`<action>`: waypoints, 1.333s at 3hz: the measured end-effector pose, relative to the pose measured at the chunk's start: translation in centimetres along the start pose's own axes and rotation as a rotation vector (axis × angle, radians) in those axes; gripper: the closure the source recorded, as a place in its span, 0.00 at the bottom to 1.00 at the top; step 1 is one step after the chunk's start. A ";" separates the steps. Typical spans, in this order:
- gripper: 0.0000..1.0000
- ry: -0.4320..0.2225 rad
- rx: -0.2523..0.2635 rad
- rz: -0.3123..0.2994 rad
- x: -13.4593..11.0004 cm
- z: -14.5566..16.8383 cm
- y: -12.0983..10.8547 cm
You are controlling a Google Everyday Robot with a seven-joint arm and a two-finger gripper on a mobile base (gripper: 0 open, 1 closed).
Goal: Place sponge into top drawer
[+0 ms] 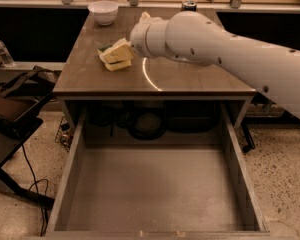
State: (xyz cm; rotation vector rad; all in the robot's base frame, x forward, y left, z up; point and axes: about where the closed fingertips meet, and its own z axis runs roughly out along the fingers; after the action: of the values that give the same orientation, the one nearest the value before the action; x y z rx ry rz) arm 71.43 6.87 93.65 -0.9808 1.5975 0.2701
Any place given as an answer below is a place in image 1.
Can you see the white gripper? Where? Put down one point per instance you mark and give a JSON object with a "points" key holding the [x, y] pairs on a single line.
{"points": [[139, 40]]}

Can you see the green and yellow sponge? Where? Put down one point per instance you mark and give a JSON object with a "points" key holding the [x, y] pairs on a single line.
{"points": [[115, 66]]}

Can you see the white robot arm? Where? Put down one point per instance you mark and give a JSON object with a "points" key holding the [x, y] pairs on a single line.
{"points": [[273, 70]]}

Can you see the open grey top drawer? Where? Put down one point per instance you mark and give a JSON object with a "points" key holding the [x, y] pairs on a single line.
{"points": [[178, 187]]}

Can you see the white ceramic bowl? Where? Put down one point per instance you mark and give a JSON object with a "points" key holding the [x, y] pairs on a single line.
{"points": [[104, 12]]}

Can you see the blue silver drink can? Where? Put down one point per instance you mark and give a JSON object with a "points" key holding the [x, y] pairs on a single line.
{"points": [[189, 6]]}

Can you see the clear plastic water bottle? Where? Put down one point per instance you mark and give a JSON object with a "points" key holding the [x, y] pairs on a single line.
{"points": [[5, 56]]}

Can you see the dark folding chair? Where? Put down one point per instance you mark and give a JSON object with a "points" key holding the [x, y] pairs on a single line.
{"points": [[21, 100]]}

